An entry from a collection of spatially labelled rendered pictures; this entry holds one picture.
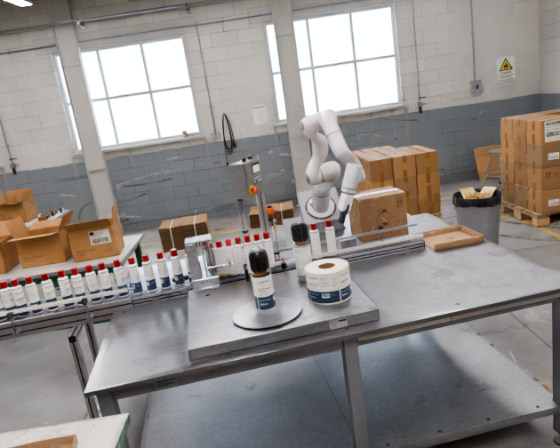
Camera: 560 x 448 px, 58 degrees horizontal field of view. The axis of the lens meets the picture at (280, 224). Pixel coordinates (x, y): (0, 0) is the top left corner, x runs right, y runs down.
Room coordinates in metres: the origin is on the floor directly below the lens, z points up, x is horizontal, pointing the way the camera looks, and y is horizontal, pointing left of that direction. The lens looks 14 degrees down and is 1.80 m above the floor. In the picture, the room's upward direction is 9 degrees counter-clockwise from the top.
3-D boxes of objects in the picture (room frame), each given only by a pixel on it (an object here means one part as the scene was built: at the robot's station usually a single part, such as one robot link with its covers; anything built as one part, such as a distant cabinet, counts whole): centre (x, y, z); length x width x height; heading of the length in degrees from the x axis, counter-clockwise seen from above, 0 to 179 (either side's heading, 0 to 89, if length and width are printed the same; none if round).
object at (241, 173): (2.74, 0.14, 1.38); 0.17 x 0.10 x 0.19; 153
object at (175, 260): (2.60, 0.58, 0.98); 0.05 x 0.05 x 0.20
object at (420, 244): (2.68, 0.02, 0.85); 1.65 x 0.11 x 0.05; 98
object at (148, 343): (2.59, -0.11, 0.82); 2.10 x 1.50 x 0.02; 98
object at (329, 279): (2.16, -0.18, 0.95); 0.20 x 0.20 x 0.14
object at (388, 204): (3.08, -0.62, 0.99); 0.30 x 0.24 x 0.27; 97
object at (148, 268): (2.58, 0.73, 0.98); 0.05 x 0.05 x 0.20
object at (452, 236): (2.81, -0.96, 0.85); 0.30 x 0.26 x 0.04; 98
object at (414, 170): (6.39, -1.52, 0.45); 1.20 x 0.84 x 0.89; 2
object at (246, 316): (2.06, 0.11, 0.89); 0.31 x 0.31 x 0.01
